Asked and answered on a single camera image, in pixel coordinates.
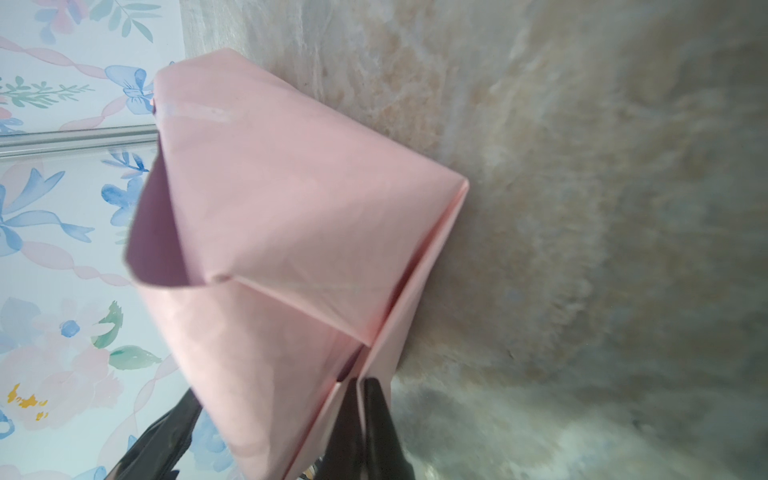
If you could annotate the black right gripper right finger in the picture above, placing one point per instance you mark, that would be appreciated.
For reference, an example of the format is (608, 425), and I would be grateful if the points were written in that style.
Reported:
(384, 456)

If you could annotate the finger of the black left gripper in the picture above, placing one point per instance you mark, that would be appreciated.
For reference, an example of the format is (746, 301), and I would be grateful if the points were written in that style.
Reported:
(157, 451)

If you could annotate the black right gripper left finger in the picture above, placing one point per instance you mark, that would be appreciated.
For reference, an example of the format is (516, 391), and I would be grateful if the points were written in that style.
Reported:
(344, 457)

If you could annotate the purple pink wrapping paper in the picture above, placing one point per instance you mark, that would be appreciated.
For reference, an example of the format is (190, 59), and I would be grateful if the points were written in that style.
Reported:
(282, 249)

